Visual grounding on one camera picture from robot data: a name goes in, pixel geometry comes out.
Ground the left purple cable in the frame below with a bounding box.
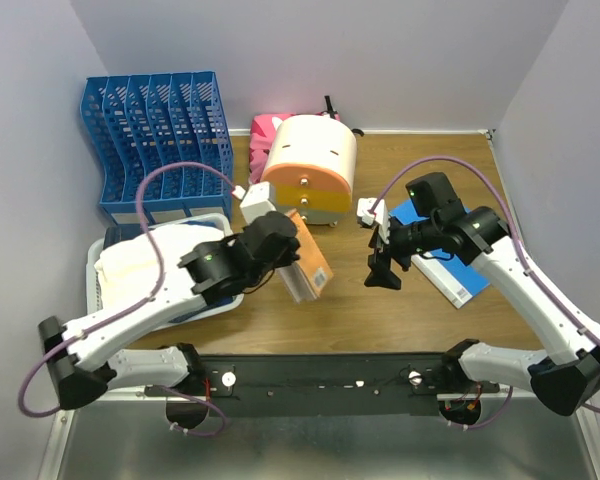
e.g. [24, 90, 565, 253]
[18, 162, 244, 419]

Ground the blue document folder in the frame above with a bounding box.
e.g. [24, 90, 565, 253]
[388, 199, 491, 310]

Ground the pink camouflage cloth bag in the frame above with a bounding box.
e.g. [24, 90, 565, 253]
[249, 114, 356, 187]

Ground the white folded cloth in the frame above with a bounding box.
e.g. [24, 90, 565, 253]
[95, 225, 224, 309]

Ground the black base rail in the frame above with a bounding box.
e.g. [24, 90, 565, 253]
[144, 352, 501, 419]

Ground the yellow drawer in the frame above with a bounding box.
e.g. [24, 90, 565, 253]
[275, 185, 352, 213]

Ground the aluminium frame rail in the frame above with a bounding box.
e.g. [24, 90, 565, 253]
[79, 357, 596, 406]

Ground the blue plastic file organizer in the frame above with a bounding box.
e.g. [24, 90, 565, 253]
[80, 71, 234, 225]

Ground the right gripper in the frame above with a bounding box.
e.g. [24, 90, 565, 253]
[363, 213, 438, 290]

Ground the grey bottom drawer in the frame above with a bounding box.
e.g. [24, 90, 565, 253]
[298, 206, 346, 227]

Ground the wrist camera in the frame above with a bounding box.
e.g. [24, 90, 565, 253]
[356, 198, 390, 244]
[240, 182, 276, 224]

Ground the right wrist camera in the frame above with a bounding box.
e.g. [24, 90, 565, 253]
[356, 198, 390, 244]

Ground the orange paperback book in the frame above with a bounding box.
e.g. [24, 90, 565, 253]
[276, 210, 333, 303]

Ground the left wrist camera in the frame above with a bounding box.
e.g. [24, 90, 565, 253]
[240, 182, 276, 224]

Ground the white laundry basket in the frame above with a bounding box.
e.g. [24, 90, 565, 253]
[85, 213, 244, 331]

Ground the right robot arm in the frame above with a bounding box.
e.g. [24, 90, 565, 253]
[356, 172, 600, 416]

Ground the white mini drawer cabinet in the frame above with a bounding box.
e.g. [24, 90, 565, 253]
[261, 115, 357, 225]

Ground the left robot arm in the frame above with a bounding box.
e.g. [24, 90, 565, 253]
[38, 212, 300, 410]

